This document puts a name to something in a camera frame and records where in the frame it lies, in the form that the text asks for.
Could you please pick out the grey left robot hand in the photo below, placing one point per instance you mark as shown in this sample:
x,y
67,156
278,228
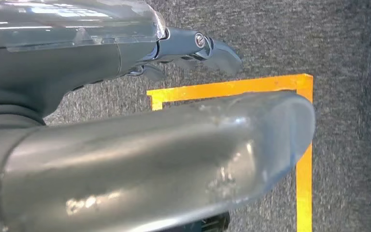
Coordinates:
x,y
140,166

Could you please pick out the black robot leg part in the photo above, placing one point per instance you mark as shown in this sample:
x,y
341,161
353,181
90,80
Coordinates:
x,y
216,224

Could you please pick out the yellow floor tape square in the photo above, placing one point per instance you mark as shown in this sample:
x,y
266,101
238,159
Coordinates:
x,y
236,85

